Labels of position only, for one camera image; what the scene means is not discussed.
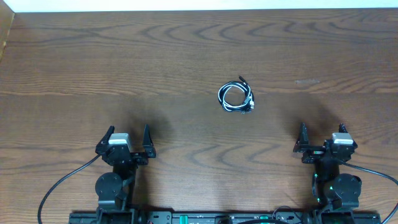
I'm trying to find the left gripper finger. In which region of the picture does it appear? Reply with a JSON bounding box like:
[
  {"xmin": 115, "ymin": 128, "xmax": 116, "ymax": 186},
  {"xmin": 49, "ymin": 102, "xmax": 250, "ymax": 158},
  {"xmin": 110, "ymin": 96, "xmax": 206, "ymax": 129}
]
[
  {"xmin": 142, "ymin": 124, "xmax": 154, "ymax": 152},
  {"xmin": 96, "ymin": 126, "xmax": 114, "ymax": 151}
]

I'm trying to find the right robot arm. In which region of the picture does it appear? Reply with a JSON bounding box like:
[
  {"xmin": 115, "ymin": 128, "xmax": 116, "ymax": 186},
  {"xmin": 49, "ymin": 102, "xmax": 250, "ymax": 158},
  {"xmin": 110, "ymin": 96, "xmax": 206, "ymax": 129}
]
[{"xmin": 293, "ymin": 123, "xmax": 362, "ymax": 220}]

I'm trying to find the black USB cable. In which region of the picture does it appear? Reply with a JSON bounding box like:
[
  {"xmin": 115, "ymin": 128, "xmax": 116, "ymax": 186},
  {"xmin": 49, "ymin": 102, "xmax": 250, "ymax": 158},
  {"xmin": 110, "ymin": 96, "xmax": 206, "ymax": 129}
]
[{"xmin": 218, "ymin": 75, "xmax": 255, "ymax": 114}]

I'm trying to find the white USB cable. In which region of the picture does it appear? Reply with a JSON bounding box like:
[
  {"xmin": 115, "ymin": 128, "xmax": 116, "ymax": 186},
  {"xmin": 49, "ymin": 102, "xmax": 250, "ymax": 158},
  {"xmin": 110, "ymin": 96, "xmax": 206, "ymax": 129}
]
[{"xmin": 218, "ymin": 82, "xmax": 255, "ymax": 112}]

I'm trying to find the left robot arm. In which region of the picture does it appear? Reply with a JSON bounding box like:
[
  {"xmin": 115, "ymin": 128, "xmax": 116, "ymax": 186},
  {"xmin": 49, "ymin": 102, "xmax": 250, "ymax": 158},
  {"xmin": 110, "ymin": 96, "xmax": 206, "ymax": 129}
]
[{"xmin": 95, "ymin": 125, "xmax": 156, "ymax": 214}]

